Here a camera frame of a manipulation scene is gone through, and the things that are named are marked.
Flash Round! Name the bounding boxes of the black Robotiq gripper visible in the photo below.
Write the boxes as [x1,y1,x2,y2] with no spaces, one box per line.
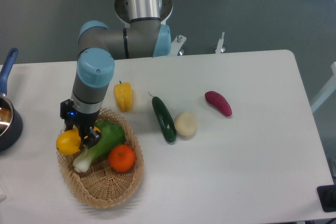
[60,99,102,148]

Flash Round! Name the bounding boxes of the yellow mango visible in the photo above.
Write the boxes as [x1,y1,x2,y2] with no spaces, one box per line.
[56,126,101,156]

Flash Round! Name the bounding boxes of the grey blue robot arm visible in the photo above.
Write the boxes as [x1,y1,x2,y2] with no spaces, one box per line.
[60,0,171,148]

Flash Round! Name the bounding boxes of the woven wicker basket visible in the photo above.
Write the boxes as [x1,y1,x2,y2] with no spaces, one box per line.
[57,109,144,208]

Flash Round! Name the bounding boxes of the green bok choy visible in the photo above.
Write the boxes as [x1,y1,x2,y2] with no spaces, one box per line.
[73,120,125,173]

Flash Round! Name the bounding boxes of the orange tangerine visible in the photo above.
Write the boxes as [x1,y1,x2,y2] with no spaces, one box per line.
[108,144,135,172]

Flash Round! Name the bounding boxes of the yellow bell pepper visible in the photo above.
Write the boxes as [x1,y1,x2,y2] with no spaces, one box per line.
[113,81,133,112]

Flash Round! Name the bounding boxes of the blue saucepan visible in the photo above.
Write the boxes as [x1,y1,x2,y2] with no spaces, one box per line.
[1,48,23,152]

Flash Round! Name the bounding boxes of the dark green cucumber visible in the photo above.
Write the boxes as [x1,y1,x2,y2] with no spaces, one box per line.
[148,92,176,144]

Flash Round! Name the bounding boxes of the purple sweet potato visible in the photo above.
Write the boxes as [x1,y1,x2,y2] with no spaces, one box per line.
[204,91,233,117]

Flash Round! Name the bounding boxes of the black device at edge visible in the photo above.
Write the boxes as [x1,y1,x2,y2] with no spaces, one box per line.
[317,185,335,212]

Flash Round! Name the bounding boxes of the white frame at right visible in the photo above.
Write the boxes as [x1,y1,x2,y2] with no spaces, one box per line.
[310,62,335,113]

